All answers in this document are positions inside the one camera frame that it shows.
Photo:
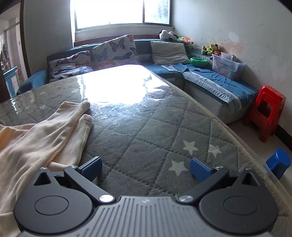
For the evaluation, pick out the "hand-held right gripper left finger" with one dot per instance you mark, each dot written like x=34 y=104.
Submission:
x=93 y=167

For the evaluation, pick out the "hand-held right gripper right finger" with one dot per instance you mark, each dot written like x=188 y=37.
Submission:
x=200 y=170

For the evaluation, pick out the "cream fleece garment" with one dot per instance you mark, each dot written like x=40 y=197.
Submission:
x=34 y=145

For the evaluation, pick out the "blue plastic stool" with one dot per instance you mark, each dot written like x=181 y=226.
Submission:
x=280 y=161

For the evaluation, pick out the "blue sofa blanket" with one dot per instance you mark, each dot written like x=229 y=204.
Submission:
x=214 y=79

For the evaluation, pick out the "red plastic stool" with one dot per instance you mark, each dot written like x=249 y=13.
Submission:
x=271 y=95

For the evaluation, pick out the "flat butterfly print cushion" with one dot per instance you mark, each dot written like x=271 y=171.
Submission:
x=68 y=67

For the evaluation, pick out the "clear plastic storage box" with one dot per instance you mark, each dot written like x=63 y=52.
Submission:
x=225 y=67

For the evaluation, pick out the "green bowl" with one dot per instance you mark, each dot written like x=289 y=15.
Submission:
x=198 y=62

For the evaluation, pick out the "large butterfly print cushion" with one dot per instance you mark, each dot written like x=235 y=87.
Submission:
x=114 y=53

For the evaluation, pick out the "blue and white toy cabinet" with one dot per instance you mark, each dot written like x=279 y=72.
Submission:
x=12 y=79

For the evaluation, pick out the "green plush toy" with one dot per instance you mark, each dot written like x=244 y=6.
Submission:
x=207 y=50

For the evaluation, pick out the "grey cushion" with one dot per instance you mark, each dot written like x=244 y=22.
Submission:
x=168 y=52

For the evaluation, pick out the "brown plush bear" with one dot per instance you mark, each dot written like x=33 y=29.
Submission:
x=215 y=49

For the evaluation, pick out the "orange and green toy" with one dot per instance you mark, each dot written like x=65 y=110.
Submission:
x=188 y=41

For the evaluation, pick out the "blue corner sofa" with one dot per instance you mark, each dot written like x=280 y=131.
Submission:
x=142 y=46

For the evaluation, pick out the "black and white plush toy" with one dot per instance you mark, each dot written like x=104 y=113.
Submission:
x=167 y=35

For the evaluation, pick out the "window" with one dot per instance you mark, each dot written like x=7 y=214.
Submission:
x=109 y=11

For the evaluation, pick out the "dark wooden door frame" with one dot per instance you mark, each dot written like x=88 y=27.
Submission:
x=24 y=38

